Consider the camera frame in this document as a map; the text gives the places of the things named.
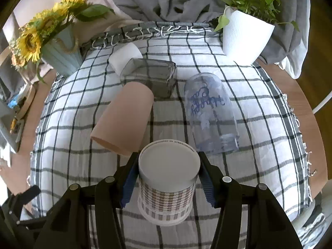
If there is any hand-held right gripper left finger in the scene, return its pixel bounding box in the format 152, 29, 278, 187
38, 151, 140, 249

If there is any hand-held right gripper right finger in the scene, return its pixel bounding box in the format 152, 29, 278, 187
198, 151, 304, 249

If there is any checkered paper cup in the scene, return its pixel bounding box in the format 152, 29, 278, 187
137, 139, 201, 226

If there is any clear glass cup blue script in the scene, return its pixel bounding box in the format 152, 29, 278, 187
184, 73, 240, 155

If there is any beige cup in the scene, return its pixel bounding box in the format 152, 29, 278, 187
90, 81, 155, 157

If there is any grey square glass cup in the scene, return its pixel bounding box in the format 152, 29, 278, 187
120, 58, 178, 99

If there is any white cup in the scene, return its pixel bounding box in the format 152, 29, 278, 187
108, 43, 144, 76

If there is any checkered tablecloth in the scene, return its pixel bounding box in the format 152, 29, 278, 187
26, 26, 318, 249

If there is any pale blue ribbed vase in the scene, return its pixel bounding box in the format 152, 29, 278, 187
39, 27, 84, 77

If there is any white ribbed plant pot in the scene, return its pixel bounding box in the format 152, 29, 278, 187
222, 5, 275, 65

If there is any grey blanket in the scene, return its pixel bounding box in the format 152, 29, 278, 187
100, 0, 312, 79

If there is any sunflower bouquet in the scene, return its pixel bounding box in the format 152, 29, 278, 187
10, 0, 116, 85

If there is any green pothos plant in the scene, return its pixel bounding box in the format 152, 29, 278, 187
213, 0, 300, 33

